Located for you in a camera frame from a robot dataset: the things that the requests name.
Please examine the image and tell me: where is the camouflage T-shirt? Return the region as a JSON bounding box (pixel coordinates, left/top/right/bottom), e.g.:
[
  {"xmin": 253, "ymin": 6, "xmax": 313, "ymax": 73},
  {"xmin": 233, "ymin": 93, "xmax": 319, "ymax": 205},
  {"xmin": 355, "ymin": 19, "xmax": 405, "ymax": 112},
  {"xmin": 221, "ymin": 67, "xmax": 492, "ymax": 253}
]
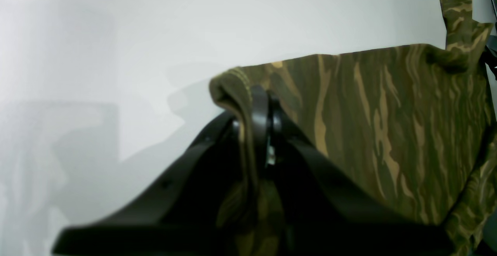
[{"xmin": 209, "ymin": 0, "xmax": 496, "ymax": 256}]

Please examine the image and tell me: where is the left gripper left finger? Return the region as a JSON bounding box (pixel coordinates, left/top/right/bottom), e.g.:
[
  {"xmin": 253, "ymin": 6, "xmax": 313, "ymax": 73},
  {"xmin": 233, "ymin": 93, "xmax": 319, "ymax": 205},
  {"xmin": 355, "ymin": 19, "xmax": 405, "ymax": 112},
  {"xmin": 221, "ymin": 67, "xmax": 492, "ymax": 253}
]
[{"xmin": 52, "ymin": 111, "xmax": 241, "ymax": 256}]

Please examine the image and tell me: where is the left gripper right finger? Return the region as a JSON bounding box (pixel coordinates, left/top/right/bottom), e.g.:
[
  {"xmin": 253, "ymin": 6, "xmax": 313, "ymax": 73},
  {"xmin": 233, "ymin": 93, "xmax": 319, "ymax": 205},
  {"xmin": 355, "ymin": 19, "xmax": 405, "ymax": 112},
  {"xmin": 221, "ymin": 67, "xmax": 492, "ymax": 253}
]
[{"xmin": 250, "ymin": 86, "xmax": 454, "ymax": 256}]

